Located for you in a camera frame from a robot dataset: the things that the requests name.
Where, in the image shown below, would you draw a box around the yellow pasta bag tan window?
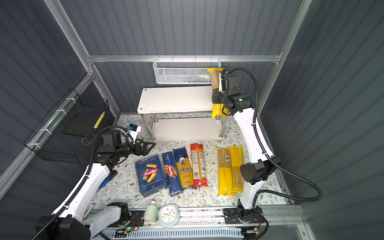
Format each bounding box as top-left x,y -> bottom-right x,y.
206,67 -> 229,118

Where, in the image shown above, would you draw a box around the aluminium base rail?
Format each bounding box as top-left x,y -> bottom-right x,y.
89,205 -> 301,232

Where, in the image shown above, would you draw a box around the red yellow spaghetti bag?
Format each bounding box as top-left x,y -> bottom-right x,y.
191,144 -> 208,189

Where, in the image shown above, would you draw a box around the black wire side basket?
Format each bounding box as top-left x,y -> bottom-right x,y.
24,89 -> 114,165

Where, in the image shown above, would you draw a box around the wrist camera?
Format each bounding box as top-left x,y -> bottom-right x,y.
220,70 -> 238,92
127,124 -> 141,141

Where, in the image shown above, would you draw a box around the white wire wall basket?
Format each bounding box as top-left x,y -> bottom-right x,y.
153,60 -> 221,85

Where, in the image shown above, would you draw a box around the white two-tier metal shelf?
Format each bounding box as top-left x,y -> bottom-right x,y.
137,86 -> 227,142

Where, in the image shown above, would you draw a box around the blue Barilla spaghetti box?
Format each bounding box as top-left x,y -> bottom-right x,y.
162,152 -> 183,196

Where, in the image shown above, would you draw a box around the blue flat box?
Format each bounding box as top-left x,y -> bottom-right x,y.
95,170 -> 118,192

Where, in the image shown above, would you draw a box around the red white marker pen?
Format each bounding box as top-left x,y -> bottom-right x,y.
84,203 -> 96,219

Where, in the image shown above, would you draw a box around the yellow spaghetti bag right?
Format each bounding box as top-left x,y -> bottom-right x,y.
230,146 -> 244,192

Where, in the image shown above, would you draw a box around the mint green alarm clock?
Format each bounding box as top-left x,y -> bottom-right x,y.
158,204 -> 180,228

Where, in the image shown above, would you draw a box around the small pale green bottle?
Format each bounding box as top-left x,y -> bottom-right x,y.
143,199 -> 159,222

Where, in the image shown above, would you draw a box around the white ribbed vent strip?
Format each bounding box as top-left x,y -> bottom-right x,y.
102,227 -> 244,240

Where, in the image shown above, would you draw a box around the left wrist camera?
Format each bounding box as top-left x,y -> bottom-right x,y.
127,124 -> 141,141

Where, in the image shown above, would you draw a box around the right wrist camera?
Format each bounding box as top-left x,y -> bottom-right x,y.
220,70 -> 238,92

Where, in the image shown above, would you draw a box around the yellow spaghetti bag left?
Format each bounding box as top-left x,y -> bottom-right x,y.
217,147 -> 235,197

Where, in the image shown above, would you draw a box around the blue Barilla rigatoni box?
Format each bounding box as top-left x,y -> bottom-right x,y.
135,155 -> 167,197

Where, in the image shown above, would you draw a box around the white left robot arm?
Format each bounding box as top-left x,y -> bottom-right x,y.
33,140 -> 155,240

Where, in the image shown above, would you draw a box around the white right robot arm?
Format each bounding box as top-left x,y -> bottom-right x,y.
208,68 -> 323,224

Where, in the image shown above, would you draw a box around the blue yellow spaghetti bag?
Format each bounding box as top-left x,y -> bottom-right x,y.
173,148 -> 194,189

